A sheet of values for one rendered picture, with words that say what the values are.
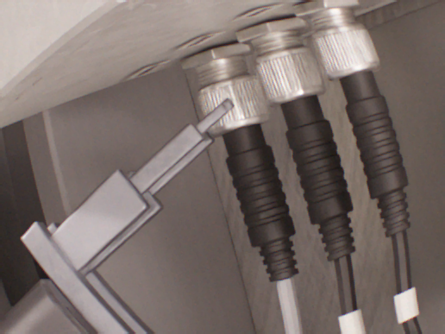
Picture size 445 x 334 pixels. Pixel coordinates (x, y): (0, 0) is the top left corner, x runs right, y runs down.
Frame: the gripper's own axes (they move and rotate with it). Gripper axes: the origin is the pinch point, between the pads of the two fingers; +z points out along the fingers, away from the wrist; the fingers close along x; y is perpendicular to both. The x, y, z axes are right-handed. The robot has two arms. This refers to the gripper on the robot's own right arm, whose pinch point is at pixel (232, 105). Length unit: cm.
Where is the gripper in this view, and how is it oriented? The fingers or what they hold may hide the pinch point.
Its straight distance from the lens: 67.2
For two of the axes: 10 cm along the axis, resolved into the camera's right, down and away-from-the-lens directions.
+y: 6.5, 7.5, -0.9
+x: -1.2, -0.2, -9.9
